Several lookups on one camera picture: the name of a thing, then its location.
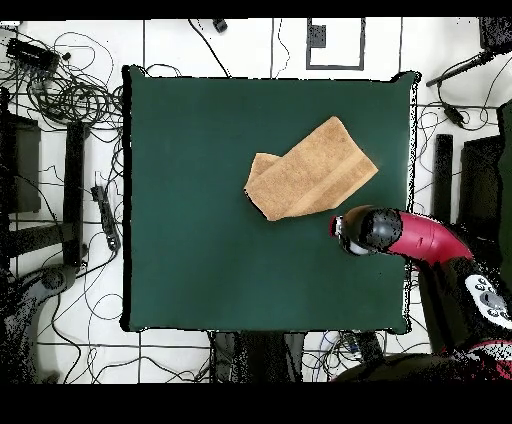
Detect black corner box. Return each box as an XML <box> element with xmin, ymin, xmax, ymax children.
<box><xmin>478</xmin><ymin>16</ymin><xmax>512</xmax><ymax>51</ymax></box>

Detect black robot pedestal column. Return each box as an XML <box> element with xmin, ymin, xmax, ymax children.
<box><xmin>209</xmin><ymin>330</ymin><xmax>307</xmax><ymax>383</ymax></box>

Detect hanging green cloth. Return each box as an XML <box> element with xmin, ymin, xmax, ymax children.
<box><xmin>496</xmin><ymin>99</ymin><xmax>512</xmax><ymax>281</ymax></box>

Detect black power strip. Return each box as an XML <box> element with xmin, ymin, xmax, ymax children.
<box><xmin>353</xmin><ymin>331</ymin><xmax>387</xmax><ymax>363</ymax></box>
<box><xmin>90</xmin><ymin>184</ymin><xmax>122</xmax><ymax>252</ymax></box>

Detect tangled black cables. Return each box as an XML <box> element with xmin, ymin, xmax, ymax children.
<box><xmin>0</xmin><ymin>31</ymin><xmax>125</xmax><ymax>133</ymax></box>

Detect black switch box with ports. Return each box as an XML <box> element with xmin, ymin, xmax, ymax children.
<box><xmin>5</xmin><ymin>36</ymin><xmax>61</xmax><ymax>74</ymax></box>

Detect dark green tablecloth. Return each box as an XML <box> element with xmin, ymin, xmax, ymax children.
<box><xmin>120</xmin><ymin>64</ymin><xmax>421</xmax><ymax>335</ymax></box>

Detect black tripod rod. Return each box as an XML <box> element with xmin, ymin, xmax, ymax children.
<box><xmin>424</xmin><ymin>49</ymin><xmax>501</xmax><ymax>88</ymax></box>

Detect black power adapter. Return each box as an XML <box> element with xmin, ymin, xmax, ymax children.
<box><xmin>442</xmin><ymin>102</ymin><xmax>466</xmax><ymax>129</ymax></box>

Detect black metal stand frame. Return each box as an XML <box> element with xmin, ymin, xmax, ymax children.
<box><xmin>431</xmin><ymin>133</ymin><xmax>455</xmax><ymax>225</ymax></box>
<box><xmin>5</xmin><ymin>120</ymin><xmax>91</xmax><ymax>268</ymax></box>

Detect dark square box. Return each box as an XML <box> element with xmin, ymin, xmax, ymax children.
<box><xmin>0</xmin><ymin>113</ymin><xmax>42</xmax><ymax>215</ymax></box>
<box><xmin>457</xmin><ymin>134</ymin><xmax>505</xmax><ymax>241</ymax></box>

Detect tan terry towel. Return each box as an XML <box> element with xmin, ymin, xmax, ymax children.
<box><xmin>242</xmin><ymin>115</ymin><xmax>380</xmax><ymax>222</ymax></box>

